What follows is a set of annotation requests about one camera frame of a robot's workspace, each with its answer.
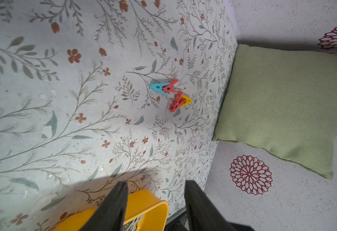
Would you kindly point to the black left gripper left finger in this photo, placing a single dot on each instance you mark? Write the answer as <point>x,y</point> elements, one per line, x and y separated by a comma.
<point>110,215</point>

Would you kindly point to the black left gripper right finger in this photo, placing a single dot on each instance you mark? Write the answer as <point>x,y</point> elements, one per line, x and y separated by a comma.
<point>202,214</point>

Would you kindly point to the yellow plastic storage tray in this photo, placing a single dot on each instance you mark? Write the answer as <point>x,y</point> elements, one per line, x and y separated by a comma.
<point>145,212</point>

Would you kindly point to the yellow clothespin in pile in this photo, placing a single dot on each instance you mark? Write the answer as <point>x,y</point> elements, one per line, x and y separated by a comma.
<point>185,101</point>

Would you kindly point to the red clothespin in pile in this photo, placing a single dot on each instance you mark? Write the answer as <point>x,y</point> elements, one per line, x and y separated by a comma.
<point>177,102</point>

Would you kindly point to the red clothespin upper pile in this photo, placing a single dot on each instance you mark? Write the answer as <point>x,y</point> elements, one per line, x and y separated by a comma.
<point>170,87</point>

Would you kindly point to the teal clothespin in pile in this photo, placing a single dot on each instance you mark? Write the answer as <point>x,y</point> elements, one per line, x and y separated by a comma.
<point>158,87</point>

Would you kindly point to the green square pillow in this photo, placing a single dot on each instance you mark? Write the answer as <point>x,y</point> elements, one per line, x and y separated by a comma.
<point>284,102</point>

